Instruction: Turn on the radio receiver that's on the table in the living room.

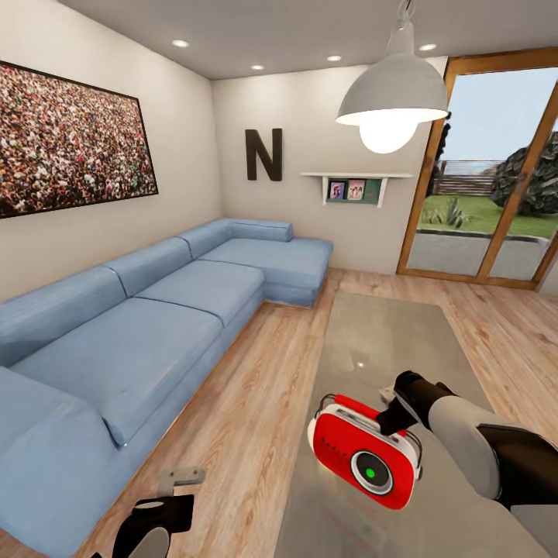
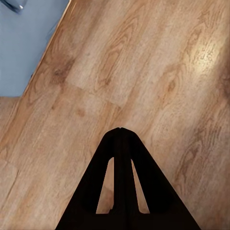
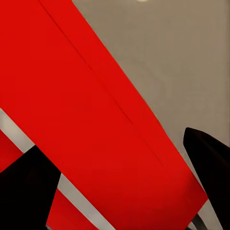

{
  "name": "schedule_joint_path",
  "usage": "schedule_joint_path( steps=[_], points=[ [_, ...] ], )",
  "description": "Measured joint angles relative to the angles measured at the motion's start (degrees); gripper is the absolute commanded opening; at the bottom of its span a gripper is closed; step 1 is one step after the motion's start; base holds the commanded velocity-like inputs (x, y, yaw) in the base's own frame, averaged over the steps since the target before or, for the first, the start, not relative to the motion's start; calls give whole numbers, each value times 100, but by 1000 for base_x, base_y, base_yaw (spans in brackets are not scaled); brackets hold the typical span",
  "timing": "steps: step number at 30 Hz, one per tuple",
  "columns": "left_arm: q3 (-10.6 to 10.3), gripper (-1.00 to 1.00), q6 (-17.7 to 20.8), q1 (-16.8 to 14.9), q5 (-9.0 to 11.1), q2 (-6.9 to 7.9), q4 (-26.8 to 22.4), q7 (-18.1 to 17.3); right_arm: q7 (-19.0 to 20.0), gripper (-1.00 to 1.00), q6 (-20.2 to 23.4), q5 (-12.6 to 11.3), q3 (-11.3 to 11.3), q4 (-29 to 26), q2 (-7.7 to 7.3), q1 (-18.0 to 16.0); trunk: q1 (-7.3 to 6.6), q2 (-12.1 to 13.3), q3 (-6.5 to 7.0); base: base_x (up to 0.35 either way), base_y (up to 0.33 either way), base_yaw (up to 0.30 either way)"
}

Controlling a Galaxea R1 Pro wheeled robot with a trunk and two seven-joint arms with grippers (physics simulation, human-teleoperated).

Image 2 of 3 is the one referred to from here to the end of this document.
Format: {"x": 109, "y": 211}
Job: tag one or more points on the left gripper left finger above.
{"x": 80, "y": 213}

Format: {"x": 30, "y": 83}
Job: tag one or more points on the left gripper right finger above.
{"x": 167, "y": 211}

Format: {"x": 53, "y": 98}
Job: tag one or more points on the sofa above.
{"x": 27, "y": 28}

